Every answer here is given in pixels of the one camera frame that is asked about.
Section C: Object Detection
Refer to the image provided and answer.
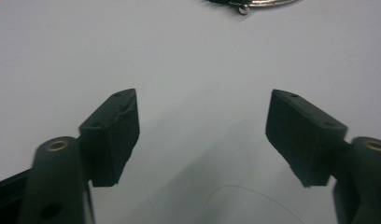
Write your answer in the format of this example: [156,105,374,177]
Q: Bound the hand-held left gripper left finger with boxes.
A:
[78,88,141,188]

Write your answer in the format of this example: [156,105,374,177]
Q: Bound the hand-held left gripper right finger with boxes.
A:
[265,89,348,189]

